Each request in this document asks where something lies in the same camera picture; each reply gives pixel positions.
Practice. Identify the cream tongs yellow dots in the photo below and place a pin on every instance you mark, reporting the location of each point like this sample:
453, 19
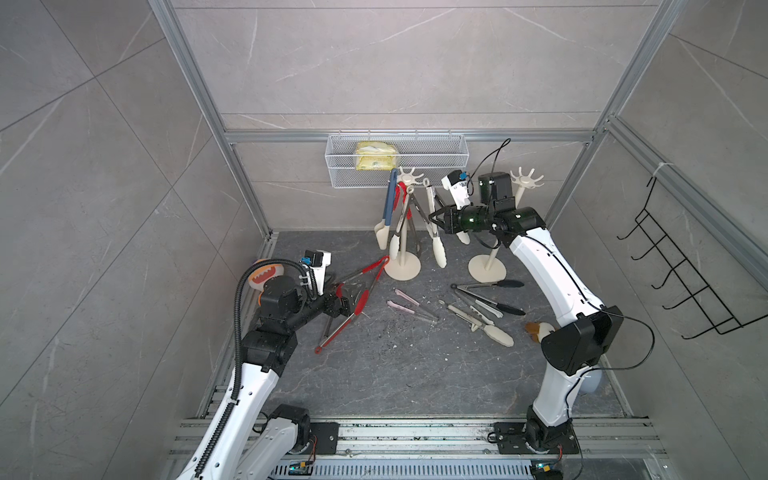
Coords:
478, 306

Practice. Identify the orange shark plush toy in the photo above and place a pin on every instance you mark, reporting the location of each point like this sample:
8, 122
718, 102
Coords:
258, 278

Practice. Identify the cream utensil stand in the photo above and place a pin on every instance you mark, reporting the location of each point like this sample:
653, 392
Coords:
498, 191
407, 265

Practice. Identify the white wire mesh basket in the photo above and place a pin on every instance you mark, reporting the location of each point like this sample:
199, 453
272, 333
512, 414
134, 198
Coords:
431, 155

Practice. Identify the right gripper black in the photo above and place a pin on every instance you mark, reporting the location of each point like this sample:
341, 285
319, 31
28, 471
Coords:
449, 224

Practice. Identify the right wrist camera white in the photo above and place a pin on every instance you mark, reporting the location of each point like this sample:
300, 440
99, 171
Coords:
456, 183

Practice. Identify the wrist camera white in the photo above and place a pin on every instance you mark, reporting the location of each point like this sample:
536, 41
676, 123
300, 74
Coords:
318, 261
456, 183

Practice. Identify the yellow packet in basket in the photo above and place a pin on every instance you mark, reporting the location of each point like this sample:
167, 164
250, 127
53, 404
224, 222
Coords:
375, 156

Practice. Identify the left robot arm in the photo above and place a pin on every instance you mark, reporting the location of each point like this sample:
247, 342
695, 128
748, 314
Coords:
260, 356

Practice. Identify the red silicone tip tongs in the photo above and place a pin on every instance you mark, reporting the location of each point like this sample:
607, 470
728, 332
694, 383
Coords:
331, 331

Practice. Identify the wide cream handle tongs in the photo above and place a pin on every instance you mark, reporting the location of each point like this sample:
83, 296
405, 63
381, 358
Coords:
491, 330

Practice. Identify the pink tip small tongs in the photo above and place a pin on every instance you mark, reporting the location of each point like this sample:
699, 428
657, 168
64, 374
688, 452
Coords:
406, 304

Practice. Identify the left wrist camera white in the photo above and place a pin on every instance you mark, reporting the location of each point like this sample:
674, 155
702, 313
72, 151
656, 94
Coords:
318, 261

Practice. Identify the brown white small toy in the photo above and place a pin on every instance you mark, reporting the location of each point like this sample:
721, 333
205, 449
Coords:
538, 330

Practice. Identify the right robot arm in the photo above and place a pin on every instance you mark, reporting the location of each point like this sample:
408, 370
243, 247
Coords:
586, 326

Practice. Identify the small grey round speaker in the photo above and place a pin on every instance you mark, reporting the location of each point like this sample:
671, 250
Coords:
591, 380

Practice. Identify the black wall hook rack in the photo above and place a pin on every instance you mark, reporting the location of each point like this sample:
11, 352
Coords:
697, 290

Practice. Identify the blue handle cream tongs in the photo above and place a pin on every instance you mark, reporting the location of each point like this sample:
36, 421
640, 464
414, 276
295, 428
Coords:
382, 228

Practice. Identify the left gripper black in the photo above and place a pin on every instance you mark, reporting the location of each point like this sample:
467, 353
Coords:
342, 307

